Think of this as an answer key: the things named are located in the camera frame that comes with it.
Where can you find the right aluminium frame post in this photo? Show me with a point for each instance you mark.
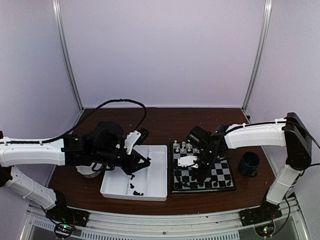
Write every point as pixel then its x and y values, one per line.
pixel 264 30

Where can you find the white scalloped bowl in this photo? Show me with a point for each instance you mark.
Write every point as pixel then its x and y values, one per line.
pixel 87 172

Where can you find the aluminium front rail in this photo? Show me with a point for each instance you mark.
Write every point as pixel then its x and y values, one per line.
pixel 224 225

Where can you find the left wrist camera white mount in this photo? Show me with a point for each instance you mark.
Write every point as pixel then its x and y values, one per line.
pixel 136 137

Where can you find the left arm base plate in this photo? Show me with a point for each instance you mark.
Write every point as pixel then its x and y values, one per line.
pixel 71 216

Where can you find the dark blue mug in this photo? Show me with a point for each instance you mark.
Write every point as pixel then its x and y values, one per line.
pixel 248 164

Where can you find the black chess pawn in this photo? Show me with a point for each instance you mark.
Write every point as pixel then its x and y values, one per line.
pixel 185 181

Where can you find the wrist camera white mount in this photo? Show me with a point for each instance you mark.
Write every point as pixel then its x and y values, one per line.
pixel 136 137
pixel 188 161

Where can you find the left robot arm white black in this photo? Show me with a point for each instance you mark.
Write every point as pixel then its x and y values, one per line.
pixel 105 146

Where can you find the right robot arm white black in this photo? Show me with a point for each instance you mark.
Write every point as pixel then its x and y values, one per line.
pixel 288 132

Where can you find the left aluminium frame post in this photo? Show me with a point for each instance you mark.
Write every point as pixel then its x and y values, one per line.
pixel 65 53

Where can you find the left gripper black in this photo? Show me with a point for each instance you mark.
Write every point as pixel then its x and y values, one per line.
pixel 133 166

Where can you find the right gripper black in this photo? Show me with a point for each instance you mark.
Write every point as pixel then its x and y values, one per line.
pixel 207 173

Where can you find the aluminium frame post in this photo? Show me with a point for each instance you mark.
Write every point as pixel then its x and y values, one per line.
pixel 264 30
pixel 65 53

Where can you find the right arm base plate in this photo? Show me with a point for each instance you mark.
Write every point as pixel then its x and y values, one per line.
pixel 260 214

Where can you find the white chess pieces row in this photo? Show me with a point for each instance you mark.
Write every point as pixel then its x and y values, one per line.
pixel 184 148

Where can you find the black and silver chessboard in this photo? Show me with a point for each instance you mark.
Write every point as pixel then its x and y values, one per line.
pixel 221 173

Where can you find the black chess piece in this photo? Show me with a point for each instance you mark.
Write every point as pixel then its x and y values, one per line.
pixel 193 185

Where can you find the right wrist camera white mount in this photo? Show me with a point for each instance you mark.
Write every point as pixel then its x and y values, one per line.
pixel 188 161

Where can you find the white plastic tray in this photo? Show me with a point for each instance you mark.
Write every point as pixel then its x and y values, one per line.
pixel 152 180

